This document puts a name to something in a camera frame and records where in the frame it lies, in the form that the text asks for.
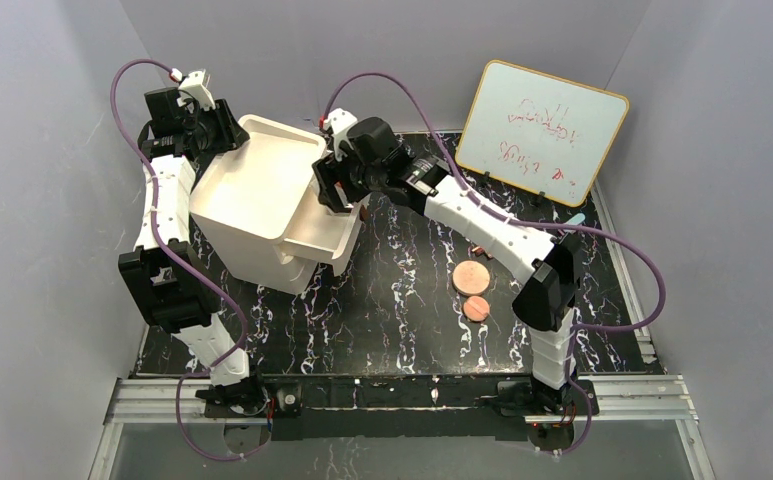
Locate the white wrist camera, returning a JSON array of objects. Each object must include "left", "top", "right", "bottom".
[
  {"left": 322, "top": 108, "right": 358, "bottom": 162},
  {"left": 169, "top": 68, "right": 216, "bottom": 111}
]

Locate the large round pink compact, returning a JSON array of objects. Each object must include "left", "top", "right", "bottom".
[{"left": 452, "top": 260, "right": 491, "bottom": 297}]

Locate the light blue eraser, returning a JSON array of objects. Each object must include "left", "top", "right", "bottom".
[{"left": 565, "top": 213, "right": 586, "bottom": 225}]

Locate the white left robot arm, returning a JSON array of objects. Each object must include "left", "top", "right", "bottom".
[{"left": 118, "top": 87, "right": 250, "bottom": 387}]

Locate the whiteboard with yellow frame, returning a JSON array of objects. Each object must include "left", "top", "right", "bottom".
[{"left": 454, "top": 60, "right": 630, "bottom": 207}]

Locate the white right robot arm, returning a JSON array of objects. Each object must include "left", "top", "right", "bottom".
[{"left": 313, "top": 109, "right": 580, "bottom": 391}]

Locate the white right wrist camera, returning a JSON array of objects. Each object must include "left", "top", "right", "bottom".
[{"left": 322, "top": 108, "right": 358, "bottom": 162}]

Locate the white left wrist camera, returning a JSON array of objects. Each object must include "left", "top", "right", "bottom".
[{"left": 169, "top": 68, "right": 216, "bottom": 111}]

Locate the white top drawer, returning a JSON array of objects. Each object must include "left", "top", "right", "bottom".
[{"left": 280, "top": 152, "right": 370, "bottom": 276}]

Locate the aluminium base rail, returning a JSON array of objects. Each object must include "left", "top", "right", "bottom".
[{"left": 105, "top": 374, "right": 698, "bottom": 423}]

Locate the white three-drawer organizer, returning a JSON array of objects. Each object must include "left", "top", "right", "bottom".
[{"left": 190, "top": 114, "right": 326, "bottom": 295}]

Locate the small round pink compact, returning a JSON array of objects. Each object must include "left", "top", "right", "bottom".
[{"left": 462, "top": 296, "right": 491, "bottom": 323}]

